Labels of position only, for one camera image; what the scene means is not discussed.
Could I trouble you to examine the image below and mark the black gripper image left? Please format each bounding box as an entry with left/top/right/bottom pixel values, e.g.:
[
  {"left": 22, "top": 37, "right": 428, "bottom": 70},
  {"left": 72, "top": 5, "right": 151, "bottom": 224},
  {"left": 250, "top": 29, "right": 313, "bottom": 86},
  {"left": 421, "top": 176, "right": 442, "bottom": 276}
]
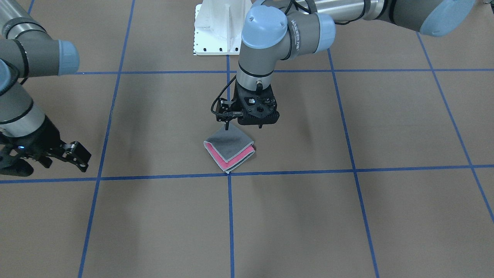
[{"left": 19, "top": 116, "right": 91, "bottom": 173}]

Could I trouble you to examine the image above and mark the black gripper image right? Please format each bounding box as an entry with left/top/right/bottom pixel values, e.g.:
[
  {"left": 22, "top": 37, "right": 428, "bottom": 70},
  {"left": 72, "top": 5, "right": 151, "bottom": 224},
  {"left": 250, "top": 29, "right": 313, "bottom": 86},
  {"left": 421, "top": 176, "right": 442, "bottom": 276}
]
[{"left": 225, "top": 83, "right": 279, "bottom": 131}]

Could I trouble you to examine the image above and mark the pink and grey towel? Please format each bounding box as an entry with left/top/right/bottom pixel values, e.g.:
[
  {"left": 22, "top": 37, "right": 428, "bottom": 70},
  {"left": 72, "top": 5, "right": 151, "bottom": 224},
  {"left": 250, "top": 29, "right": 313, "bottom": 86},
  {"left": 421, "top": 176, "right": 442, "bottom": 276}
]
[{"left": 203, "top": 124, "right": 255, "bottom": 174}]

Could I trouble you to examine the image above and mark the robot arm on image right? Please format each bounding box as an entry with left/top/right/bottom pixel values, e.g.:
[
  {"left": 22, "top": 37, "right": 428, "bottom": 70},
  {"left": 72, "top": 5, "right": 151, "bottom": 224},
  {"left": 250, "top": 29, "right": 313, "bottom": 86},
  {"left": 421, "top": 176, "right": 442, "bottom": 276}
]
[{"left": 211, "top": 0, "right": 475, "bottom": 129}]

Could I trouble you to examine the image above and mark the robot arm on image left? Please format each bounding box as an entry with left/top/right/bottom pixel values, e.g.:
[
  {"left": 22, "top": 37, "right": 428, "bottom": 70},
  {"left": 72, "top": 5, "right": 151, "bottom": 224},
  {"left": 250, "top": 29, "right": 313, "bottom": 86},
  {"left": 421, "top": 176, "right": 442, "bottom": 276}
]
[{"left": 0, "top": 0, "right": 91, "bottom": 176}]

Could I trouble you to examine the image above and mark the black cable image right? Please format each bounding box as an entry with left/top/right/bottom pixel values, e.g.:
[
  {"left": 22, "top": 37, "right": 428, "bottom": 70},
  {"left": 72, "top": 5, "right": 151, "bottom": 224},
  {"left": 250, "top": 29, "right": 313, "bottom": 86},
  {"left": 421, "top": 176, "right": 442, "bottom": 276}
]
[{"left": 210, "top": 0, "right": 367, "bottom": 116}]

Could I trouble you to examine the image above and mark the black camera mount image right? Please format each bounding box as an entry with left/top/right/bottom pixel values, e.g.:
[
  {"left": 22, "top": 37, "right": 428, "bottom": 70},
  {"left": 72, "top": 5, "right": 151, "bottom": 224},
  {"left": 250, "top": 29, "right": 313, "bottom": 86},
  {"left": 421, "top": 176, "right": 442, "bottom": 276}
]
[{"left": 215, "top": 97, "right": 244, "bottom": 122}]

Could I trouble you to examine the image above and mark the black camera mount image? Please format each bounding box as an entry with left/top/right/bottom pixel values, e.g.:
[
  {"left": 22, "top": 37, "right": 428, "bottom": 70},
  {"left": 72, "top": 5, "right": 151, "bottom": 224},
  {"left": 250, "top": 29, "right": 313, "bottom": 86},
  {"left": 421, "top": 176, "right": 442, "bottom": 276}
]
[
  {"left": 215, "top": 97, "right": 244, "bottom": 122},
  {"left": 0, "top": 133, "right": 34, "bottom": 176}
]

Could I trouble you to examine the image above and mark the black camera mount image left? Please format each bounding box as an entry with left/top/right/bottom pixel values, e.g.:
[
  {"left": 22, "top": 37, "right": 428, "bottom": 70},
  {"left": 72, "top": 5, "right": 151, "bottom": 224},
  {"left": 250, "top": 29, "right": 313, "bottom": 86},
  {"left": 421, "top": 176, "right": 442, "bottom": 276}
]
[{"left": 0, "top": 133, "right": 34, "bottom": 176}]

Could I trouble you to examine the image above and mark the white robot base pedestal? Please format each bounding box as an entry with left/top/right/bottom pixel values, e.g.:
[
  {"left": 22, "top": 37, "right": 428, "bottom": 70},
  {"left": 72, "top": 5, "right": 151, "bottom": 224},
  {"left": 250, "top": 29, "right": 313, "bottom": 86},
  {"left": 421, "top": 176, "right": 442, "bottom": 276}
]
[{"left": 193, "top": 0, "right": 252, "bottom": 55}]

